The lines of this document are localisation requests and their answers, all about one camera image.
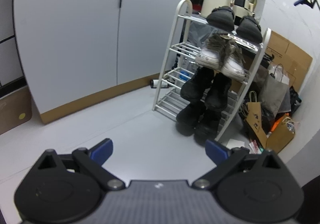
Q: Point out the black strapped shoe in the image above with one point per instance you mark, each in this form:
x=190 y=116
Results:
x=218 y=91

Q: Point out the white cabinet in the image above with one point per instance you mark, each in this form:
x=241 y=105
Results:
x=77 y=53

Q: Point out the black fleece shoe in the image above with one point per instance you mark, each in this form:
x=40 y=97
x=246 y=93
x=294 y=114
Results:
x=196 y=83

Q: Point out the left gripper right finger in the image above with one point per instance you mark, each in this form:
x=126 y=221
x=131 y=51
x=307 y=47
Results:
x=227 y=161

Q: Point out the white shoe rack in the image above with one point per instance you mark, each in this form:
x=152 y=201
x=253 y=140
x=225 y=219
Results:
x=176 y=79

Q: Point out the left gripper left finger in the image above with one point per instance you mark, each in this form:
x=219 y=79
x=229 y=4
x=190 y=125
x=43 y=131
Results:
x=90 y=162

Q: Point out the grey paper bag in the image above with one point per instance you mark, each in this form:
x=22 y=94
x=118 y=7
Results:
x=274 y=88

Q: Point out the brown paper bag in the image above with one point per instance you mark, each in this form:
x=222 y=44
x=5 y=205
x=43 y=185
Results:
x=281 y=136

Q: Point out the brown cardboard board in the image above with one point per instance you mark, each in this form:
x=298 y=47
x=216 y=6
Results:
x=15 y=109

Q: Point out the black clog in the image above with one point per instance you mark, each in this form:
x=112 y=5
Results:
x=250 y=30
x=222 y=18

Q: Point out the cardboard boxes stack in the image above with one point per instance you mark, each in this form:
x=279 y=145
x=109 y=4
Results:
x=295 y=61

